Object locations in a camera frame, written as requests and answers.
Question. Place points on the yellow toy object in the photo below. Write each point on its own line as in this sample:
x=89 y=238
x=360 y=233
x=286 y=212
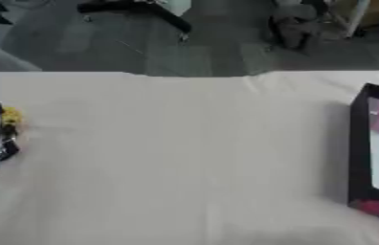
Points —
x=11 y=116

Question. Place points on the black box white inside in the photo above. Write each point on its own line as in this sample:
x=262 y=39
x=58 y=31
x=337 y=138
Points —
x=360 y=159

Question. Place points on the white frame stand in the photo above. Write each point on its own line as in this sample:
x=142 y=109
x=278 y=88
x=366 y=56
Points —
x=354 y=16

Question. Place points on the black chair base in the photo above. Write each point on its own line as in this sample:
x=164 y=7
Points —
x=142 y=11

